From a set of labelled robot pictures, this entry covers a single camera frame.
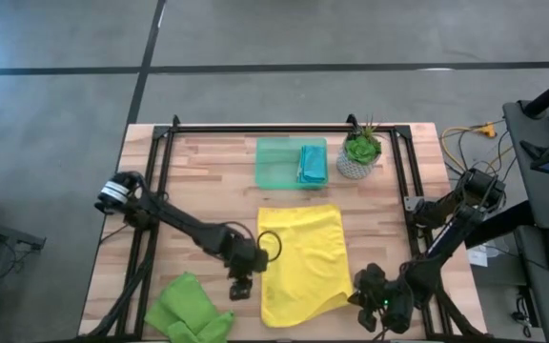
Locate succulent in triangle-patterned pot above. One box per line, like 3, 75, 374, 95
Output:
335, 115, 384, 181

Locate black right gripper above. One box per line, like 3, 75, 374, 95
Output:
348, 266, 414, 334

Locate grey desk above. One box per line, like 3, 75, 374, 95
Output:
501, 98, 549, 343

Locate small white carton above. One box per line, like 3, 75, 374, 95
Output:
467, 247, 490, 268

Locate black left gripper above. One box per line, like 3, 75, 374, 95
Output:
226, 235, 270, 301

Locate black aluminium table frame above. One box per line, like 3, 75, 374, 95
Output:
83, 113, 484, 340

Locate black square beam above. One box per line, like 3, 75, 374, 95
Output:
464, 199, 536, 250

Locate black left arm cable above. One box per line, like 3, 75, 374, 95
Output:
255, 229, 284, 263

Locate black floor cables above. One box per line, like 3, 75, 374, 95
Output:
511, 293, 536, 339

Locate bright green microfiber towel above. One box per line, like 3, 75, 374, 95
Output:
143, 271, 236, 343

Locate yellow power cable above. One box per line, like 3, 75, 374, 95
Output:
439, 121, 517, 172

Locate yellow microfiber towel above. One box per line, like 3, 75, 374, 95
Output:
256, 203, 356, 330

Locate teal microfiber towel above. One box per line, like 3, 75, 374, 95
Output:
296, 144, 329, 185

